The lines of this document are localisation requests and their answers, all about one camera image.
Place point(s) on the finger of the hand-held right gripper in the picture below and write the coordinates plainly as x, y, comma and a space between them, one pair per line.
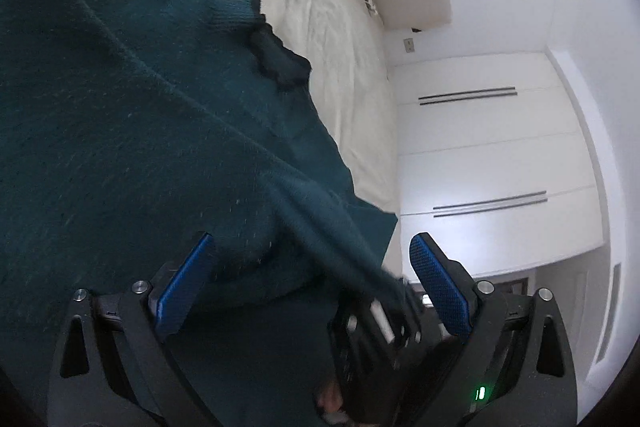
402, 314

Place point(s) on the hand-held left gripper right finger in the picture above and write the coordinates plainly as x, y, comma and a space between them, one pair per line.
440, 289

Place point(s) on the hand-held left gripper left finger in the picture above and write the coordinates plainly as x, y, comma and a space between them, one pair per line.
185, 289

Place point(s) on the dark teal knit sweater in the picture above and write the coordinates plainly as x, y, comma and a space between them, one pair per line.
125, 132

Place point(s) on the person's right hand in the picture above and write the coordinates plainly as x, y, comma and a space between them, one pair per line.
328, 401

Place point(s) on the white wardrobe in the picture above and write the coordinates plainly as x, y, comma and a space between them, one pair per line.
500, 147

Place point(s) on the beige bed sheet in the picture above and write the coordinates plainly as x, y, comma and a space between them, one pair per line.
325, 32

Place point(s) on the small white charger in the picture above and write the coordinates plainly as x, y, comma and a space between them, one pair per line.
370, 3

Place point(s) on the wall outlet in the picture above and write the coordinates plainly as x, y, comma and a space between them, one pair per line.
409, 45

